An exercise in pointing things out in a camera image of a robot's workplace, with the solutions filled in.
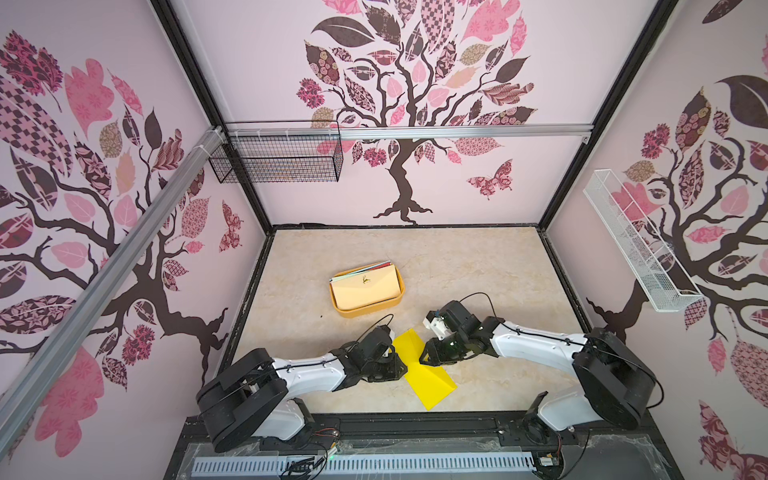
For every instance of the aluminium rail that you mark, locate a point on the aluminium rail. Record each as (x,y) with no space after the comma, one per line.
(424,132)
(45,367)

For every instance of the black wire basket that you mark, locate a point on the black wire basket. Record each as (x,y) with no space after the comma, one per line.
(291,151)

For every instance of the aluminium rail left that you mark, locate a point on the aluminium rail left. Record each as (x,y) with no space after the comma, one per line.
(45,367)

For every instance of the aluminium rail back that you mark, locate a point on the aluminium rail back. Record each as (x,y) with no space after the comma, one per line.
(424,132)

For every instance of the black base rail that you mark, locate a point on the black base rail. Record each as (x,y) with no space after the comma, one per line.
(434,425)

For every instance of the beige envelope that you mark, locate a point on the beige envelope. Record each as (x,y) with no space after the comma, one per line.
(365,287)

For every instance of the white cable duct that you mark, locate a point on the white cable duct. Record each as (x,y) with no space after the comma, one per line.
(274,467)

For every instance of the yellow envelope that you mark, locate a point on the yellow envelope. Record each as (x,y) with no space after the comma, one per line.
(430,384)

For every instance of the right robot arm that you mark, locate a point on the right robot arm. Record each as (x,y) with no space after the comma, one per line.
(614,385)

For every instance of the white wire shelf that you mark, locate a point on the white wire shelf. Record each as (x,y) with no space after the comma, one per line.
(625,208)

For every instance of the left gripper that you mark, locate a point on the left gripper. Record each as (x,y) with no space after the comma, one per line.
(393,373)

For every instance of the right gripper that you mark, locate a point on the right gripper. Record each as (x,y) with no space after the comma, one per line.
(442,345)

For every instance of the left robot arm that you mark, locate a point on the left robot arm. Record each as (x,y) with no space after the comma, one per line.
(259,396)

